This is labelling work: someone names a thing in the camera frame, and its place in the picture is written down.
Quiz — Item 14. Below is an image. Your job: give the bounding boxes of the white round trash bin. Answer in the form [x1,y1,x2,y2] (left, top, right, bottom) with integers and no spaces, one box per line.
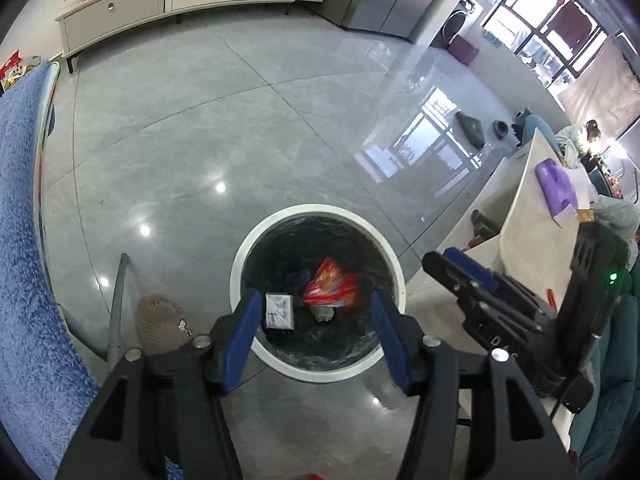
[229,203,407,384]

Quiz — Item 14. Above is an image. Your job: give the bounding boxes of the blue fluffy blanket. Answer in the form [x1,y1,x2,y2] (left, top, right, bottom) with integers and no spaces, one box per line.
[0,60,108,480]

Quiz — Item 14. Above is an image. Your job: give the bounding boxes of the red gift bag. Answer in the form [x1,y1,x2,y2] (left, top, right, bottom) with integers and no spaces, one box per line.
[0,51,25,92]

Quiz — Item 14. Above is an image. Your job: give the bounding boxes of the purple cloth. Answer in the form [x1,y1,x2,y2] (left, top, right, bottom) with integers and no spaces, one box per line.
[535,158,580,225]

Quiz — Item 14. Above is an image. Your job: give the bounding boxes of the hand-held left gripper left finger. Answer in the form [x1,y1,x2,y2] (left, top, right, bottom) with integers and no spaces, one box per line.
[55,291,264,480]

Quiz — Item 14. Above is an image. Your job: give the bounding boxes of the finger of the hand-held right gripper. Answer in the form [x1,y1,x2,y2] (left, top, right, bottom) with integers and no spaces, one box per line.
[421,251,552,347]
[442,246,559,327]

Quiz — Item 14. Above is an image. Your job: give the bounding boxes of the teal sofa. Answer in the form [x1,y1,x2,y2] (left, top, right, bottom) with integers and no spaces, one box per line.
[570,295,640,480]

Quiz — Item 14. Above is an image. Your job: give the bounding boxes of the teal chair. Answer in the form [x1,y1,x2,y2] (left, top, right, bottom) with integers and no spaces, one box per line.
[515,112,566,156]

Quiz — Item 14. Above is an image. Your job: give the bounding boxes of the white table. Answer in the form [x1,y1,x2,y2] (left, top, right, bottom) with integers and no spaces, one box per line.
[500,127,601,321]

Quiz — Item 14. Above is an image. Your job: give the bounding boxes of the dark red hanging cloth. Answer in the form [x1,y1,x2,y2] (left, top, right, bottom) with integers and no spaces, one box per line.
[550,0,601,46]

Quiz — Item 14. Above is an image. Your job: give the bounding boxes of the grey hanging cloth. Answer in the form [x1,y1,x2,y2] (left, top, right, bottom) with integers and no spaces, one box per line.
[557,35,640,141]

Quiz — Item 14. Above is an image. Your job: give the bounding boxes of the black framed window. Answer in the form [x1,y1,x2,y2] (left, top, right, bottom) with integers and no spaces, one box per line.
[482,0,640,91]

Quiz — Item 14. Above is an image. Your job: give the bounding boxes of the dark brown shoe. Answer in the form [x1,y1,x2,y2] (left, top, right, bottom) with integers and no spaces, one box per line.
[470,210,498,248]

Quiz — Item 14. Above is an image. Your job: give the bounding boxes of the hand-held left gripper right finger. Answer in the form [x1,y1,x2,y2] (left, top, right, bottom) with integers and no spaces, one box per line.
[371,290,576,480]

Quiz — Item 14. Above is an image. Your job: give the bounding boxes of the small white box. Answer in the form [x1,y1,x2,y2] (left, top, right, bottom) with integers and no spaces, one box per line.
[264,292,295,331]

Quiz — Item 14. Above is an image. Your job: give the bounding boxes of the grey fluffy cloth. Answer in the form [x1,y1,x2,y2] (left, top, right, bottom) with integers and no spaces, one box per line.
[595,194,640,261]

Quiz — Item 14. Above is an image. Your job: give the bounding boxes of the purple stool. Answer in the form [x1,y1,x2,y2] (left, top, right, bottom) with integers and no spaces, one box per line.
[448,37,481,65]

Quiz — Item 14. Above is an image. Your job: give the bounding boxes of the washing machine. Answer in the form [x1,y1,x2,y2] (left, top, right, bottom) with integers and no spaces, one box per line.
[432,0,481,51]

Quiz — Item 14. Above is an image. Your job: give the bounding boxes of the red snack packet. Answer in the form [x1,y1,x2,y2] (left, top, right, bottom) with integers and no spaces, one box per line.
[301,257,361,308]

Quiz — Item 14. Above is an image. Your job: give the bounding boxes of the beige slipper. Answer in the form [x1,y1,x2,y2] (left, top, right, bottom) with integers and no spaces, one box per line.
[136,294,196,356]

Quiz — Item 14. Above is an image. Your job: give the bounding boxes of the dark blue wrapper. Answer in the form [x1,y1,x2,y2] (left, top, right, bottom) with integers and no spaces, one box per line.
[287,269,313,301]

